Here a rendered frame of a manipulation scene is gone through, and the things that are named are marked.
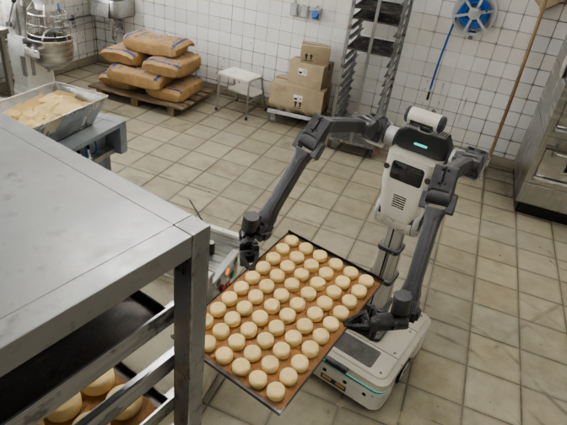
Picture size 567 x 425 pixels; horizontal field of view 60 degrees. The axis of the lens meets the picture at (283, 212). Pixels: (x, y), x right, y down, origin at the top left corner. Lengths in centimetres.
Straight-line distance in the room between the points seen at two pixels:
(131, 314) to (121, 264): 17
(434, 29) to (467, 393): 364
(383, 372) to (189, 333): 199
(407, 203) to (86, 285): 185
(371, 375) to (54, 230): 214
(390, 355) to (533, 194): 262
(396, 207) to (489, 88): 345
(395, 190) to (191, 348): 167
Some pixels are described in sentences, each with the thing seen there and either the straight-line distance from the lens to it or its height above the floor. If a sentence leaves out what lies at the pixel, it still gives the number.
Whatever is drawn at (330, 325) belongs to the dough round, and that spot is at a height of 107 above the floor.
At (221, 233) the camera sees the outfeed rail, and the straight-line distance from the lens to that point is 215.
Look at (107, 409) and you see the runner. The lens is 67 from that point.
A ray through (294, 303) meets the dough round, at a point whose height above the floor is 107.
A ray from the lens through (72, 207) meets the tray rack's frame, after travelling 60.
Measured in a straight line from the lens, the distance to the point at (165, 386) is 250.
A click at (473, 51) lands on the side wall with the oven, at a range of 548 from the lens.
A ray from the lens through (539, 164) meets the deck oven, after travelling 471.
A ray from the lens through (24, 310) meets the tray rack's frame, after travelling 48.
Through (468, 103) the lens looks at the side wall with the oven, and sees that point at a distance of 560.
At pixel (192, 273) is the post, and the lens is 58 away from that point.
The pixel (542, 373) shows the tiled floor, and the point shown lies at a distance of 338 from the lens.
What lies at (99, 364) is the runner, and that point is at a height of 169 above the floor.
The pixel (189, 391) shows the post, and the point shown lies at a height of 155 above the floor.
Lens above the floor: 214
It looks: 32 degrees down
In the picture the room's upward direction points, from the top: 8 degrees clockwise
